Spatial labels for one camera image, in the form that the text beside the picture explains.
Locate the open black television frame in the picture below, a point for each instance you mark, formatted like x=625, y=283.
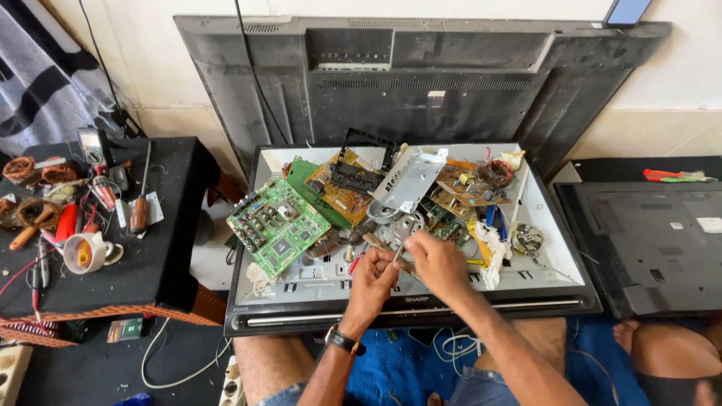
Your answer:
x=316, y=301

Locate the flat metal bracket plate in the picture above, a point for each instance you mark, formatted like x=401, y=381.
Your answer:
x=153, y=207

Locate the black plastic bracket frame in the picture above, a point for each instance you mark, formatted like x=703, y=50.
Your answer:
x=355, y=176

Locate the small green circuit board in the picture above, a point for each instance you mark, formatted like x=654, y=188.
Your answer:
x=448, y=228

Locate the person's right leg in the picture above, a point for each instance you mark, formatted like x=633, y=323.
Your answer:
x=544, y=341

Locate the grey metal cup part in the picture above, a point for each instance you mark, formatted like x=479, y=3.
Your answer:
x=381, y=213

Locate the person's right hand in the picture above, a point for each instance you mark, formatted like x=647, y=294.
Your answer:
x=443, y=265

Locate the white plastic rod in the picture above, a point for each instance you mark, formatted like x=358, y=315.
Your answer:
x=518, y=206

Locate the round shiny metal part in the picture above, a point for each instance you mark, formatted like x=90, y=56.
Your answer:
x=527, y=238

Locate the black wristwatch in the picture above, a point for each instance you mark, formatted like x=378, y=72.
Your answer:
x=344, y=340

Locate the person's denim shorts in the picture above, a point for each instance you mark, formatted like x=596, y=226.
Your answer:
x=479, y=389

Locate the yellow-brown circuit board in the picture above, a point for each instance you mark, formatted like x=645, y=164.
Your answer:
x=344, y=200

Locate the person's right fingers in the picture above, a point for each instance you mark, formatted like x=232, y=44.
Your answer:
x=416, y=248

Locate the person's left leg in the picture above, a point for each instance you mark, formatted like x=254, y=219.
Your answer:
x=271, y=366

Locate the grey metal shield plate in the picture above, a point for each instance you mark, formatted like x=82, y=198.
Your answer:
x=409, y=180

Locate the large black television back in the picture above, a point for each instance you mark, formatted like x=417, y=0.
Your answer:
x=428, y=84

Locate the small brown circuit board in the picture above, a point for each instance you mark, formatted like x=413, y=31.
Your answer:
x=448, y=203

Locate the blue plastic object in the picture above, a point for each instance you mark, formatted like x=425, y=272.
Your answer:
x=134, y=400

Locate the brown power supply board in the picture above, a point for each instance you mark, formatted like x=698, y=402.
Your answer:
x=471, y=189

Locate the crumpled white cloth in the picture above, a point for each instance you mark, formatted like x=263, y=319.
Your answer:
x=493, y=254

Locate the plain green circuit board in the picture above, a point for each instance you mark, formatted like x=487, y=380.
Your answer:
x=302, y=180

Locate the smartphone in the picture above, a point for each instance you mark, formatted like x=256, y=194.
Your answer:
x=626, y=11

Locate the grey striped towel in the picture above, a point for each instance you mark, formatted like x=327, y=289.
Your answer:
x=39, y=79

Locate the blue cloth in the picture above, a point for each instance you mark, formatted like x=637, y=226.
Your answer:
x=395, y=366

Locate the white tape roll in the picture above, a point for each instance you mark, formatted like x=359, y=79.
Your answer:
x=83, y=254

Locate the round perforated metal disc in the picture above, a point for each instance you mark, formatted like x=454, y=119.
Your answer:
x=407, y=224

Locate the person's left hand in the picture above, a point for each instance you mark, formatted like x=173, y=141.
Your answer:
x=369, y=287

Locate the black television rear cover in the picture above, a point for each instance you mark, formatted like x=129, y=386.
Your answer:
x=648, y=248

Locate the small green box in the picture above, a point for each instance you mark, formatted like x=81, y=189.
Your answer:
x=125, y=330

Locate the black covered side table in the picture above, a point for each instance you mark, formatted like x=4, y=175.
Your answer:
x=146, y=270

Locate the yellow strip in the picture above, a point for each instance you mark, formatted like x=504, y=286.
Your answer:
x=479, y=245

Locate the white power strip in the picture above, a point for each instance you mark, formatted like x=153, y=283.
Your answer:
x=12, y=372
x=231, y=383

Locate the small white tissue wad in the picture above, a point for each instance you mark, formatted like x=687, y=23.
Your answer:
x=260, y=281

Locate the digital multimeter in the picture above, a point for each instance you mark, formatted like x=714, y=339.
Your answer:
x=91, y=145

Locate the thin metal tool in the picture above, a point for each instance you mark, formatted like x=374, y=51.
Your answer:
x=401, y=245

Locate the large green circuit board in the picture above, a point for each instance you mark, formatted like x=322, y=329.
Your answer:
x=276, y=228

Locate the red and green tool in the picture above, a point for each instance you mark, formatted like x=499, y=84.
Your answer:
x=674, y=176

